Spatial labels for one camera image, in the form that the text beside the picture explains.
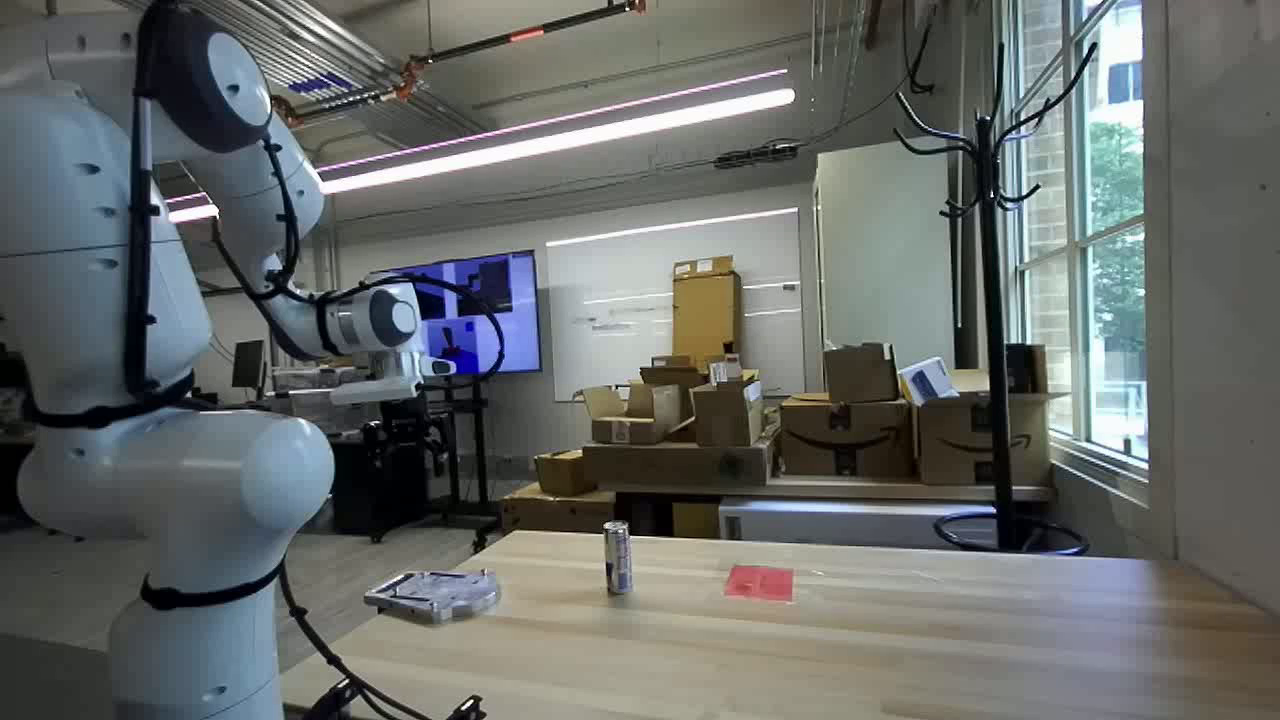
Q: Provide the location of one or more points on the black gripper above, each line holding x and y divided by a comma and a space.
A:
419, 420

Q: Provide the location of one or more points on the silver drink can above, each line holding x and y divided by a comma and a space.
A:
616, 561

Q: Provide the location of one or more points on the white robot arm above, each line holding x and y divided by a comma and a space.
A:
121, 466

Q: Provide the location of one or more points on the black equipment cart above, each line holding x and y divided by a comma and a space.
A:
401, 487

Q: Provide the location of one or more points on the small cardboard box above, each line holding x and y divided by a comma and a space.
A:
861, 374
567, 475

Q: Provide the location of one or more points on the white whiteboard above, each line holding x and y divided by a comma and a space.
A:
614, 305

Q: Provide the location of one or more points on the long flat cardboard box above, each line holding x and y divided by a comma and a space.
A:
672, 466

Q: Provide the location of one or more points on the medium cardboard box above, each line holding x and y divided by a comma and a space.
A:
726, 414

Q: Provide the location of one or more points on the tall cardboard box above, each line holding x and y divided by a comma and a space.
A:
705, 312

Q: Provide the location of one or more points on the long ceiling light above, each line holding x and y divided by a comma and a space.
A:
560, 135

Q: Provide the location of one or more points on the red packet in clear wrapper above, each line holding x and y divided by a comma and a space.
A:
761, 581

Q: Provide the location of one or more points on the ceiling pipe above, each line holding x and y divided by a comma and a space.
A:
535, 35

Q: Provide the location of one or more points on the cardboard box with smile logo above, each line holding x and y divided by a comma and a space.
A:
959, 441
840, 441

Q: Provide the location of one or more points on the white and blue box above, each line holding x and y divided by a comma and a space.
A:
930, 381

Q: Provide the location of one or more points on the black coat rack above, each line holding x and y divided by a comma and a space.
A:
992, 334

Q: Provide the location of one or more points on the wall-mounted tv screen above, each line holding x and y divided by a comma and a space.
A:
502, 312

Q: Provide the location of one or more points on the white wall panel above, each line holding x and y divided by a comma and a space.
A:
880, 252

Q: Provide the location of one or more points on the window with white frame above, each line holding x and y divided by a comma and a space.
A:
1082, 226

